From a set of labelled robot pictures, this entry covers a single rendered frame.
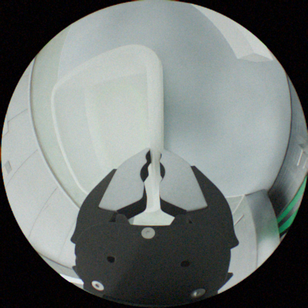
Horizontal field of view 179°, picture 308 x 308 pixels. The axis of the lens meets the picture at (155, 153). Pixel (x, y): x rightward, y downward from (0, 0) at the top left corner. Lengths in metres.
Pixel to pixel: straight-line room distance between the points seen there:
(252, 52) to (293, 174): 0.34
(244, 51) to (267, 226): 0.39
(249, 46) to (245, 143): 0.19
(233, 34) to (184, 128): 0.22
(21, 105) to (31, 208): 2.53
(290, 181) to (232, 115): 0.32
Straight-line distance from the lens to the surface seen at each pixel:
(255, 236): 0.34
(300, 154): 0.27
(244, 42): 0.21
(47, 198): 3.41
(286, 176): 0.43
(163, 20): 0.25
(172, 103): 0.18
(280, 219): 0.50
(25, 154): 3.21
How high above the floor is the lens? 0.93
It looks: 58 degrees down
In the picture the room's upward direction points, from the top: 162 degrees counter-clockwise
